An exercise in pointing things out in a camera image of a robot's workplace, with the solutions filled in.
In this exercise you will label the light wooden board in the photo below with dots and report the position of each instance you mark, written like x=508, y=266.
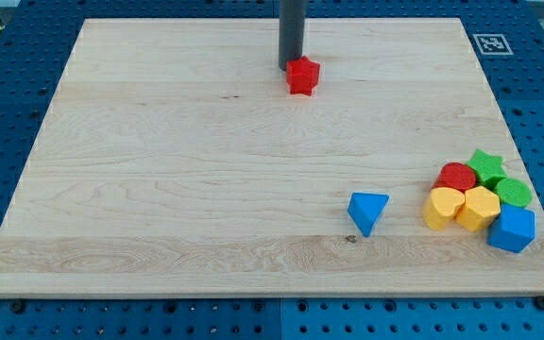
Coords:
x=172, y=162

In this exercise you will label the white fiducial marker tag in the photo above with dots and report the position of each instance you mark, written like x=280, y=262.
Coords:
x=492, y=44

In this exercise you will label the red cylinder block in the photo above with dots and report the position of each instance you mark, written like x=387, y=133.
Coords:
x=457, y=176

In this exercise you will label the yellow heart block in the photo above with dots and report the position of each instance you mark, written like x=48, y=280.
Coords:
x=441, y=206

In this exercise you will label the blue triangle block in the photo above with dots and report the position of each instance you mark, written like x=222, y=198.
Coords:
x=365, y=209

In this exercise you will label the green star block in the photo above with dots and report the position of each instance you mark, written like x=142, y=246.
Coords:
x=487, y=168

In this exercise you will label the red star block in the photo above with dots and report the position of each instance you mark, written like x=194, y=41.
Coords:
x=302, y=75

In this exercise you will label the blue cube block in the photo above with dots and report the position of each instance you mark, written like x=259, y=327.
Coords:
x=513, y=230

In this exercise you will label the green cylinder block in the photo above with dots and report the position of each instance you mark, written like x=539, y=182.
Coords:
x=513, y=192

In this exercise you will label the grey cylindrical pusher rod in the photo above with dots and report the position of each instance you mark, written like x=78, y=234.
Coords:
x=291, y=31

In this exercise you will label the yellow hexagon block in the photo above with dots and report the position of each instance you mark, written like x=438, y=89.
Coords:
x=480, y=209

